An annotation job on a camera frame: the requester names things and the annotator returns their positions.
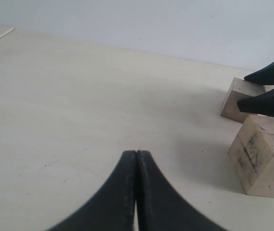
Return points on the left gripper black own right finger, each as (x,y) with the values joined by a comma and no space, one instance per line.
(159,206)

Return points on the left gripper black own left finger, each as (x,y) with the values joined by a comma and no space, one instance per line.
(112,207)

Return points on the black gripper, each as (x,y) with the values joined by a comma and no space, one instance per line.
(262,104)

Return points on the second largest wooden cube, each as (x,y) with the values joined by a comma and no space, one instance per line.
(240,89)

